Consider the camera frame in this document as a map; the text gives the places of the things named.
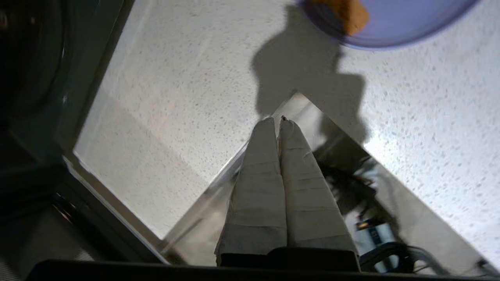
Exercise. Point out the right gripper grey taped left finger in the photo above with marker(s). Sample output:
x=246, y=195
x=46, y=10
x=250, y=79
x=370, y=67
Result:
x=258, y=203

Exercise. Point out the right gripper grey taped right finger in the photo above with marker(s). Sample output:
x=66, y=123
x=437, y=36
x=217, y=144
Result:
x=312, y=203

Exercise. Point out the fried chicken piece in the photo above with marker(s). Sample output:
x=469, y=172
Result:
x=347, y=15

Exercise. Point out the lavender plate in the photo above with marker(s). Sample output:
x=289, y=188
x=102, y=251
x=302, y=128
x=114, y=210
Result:
x=410, y=27

